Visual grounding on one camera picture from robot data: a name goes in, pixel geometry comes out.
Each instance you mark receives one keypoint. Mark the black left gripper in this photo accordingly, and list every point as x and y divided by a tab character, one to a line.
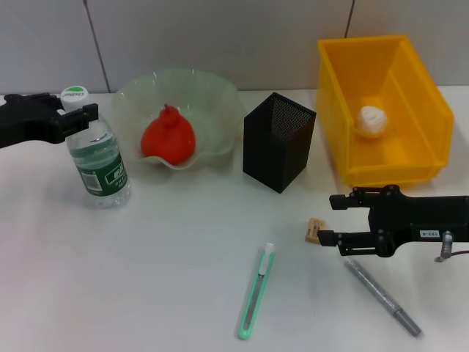
29	121

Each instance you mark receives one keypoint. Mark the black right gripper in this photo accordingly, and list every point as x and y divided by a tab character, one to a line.
421	216

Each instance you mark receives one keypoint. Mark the pale green wavy fruit bowl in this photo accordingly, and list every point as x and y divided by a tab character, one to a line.
212	110

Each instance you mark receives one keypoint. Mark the yellow plastic bin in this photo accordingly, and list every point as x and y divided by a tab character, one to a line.
403	91

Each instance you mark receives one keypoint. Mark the black mesh pen holder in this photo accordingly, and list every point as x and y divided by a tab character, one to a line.
271	161

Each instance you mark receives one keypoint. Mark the beige eraser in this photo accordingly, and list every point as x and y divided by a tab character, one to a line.
313	227

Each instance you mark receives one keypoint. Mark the grey pen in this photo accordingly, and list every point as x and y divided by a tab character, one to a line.
381	293

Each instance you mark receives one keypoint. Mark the white paper ball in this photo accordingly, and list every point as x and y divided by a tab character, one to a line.
372	121

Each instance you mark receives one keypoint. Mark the orange fruit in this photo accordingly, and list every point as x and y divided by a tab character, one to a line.
168	139

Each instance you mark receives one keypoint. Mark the green utility knife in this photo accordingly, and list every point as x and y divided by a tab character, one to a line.
256	289

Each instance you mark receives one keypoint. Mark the clear water bottle green label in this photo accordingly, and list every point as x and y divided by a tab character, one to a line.
102	165

